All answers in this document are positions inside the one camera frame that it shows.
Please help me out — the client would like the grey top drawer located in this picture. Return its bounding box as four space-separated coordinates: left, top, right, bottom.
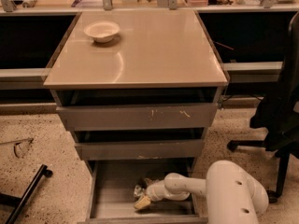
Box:
57 103 217 131

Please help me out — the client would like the grey middle drawer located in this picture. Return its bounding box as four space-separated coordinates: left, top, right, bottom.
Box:
75 139 204 161

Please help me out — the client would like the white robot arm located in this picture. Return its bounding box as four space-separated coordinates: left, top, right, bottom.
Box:
134 161 269 224

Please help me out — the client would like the grey drawer cabinet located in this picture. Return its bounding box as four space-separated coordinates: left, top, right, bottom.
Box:
42 8 229 224

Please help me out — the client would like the grey open bottom drawer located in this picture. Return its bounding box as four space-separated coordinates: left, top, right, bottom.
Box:
79 158 207 224

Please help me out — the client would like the black chair leg left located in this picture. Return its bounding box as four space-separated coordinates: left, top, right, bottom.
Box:
0 164 52 224

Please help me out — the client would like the white bowl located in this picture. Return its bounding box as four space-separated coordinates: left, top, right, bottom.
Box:
83 21 120 43

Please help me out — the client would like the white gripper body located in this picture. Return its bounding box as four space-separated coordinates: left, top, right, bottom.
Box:
146 180 169 202

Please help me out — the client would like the black office chair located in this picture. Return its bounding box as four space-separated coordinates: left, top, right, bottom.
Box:
227 12 299 203

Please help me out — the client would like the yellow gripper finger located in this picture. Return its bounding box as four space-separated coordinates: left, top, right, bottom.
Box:
134 195 151 210

